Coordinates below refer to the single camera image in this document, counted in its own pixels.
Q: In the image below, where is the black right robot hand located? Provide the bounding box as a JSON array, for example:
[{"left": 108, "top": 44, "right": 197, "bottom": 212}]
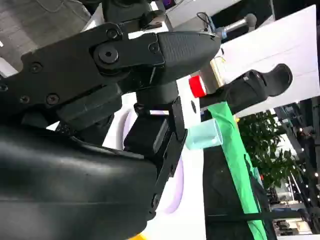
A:
[{"left": 0, "top": 22, "right": 222, "bottom": 240}]

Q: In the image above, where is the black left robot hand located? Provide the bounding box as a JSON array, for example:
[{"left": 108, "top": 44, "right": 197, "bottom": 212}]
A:
[{"left": 101, "top": 0, "right": 167, "bottom": 30}]

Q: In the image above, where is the red tape roll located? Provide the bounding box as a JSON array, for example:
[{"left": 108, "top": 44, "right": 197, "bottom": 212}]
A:
[{"left": 188, "top": 74, "right": 207, "bottom": 98}]

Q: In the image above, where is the wooden box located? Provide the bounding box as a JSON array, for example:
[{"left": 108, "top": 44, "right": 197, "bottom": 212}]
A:
[{"left": 209, "top": 56, "right": 227, "bottom": 89}]

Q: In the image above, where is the lilac plate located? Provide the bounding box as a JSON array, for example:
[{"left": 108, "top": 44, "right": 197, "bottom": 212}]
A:
[{"left": 119, "top": 109, "right": 186, "bottom": 215}]

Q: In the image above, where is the pale green mug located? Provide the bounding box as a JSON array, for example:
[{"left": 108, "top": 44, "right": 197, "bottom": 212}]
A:
[{"left": 185, "top": 118, "right": 224, "bottom": 151}]

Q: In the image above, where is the black backdrop cloth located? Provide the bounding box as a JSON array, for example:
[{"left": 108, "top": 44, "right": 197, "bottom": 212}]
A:
[{"left": 202, "top": 147, "right": 272, "bottom": 240}]

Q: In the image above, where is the green cloth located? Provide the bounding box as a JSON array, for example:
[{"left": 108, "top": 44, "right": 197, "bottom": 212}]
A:
[{"left": 206, "top": 101, "right": 266, "bottom": 240}]

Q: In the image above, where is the green leafy plant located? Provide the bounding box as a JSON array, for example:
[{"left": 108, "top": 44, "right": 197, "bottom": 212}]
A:
[{"left": 236, "top": 111, "right": 307, "bottom": 192}]

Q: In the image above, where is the thin black background cable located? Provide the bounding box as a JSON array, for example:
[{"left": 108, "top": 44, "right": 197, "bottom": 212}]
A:
[{"left": 196, "top": 11, "right": 214, "bottom": 32}]

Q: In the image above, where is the black handle grip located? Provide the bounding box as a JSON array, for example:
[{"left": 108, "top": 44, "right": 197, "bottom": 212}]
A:
[{"left": 199, "top": 63, "right": 294, "bottom": 116}]

